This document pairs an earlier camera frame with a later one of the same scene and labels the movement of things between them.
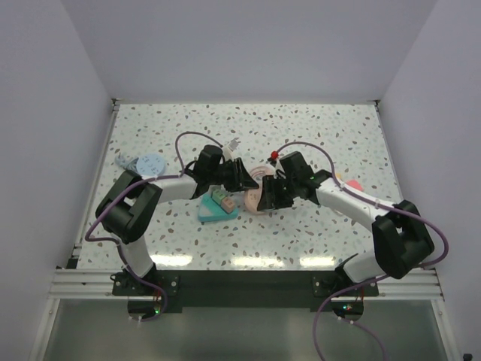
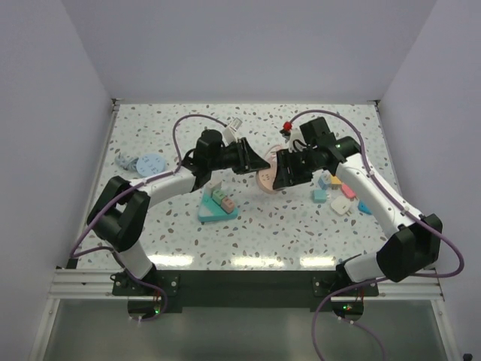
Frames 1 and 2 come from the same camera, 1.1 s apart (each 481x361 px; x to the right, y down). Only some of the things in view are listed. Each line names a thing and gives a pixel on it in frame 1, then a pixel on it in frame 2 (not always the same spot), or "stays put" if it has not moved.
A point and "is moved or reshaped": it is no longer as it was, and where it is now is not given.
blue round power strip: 150,165 stays put
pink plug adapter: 355,184 is moved or reshaped
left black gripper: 237,167 to 245,156
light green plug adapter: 217,195 stays put
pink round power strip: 252,199 is moved or reshaped
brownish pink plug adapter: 228,204 stays put
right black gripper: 270,199 to 287,177
